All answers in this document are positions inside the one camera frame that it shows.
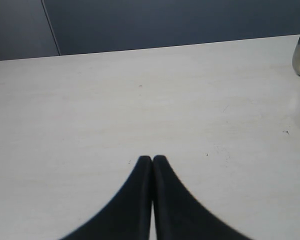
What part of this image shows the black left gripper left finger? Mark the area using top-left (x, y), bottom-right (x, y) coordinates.
top-left (63, 155), bottom-right (152, 240)

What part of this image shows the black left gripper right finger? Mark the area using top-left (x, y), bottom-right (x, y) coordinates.
top-left (152, 155), bottom-right (248, 240)

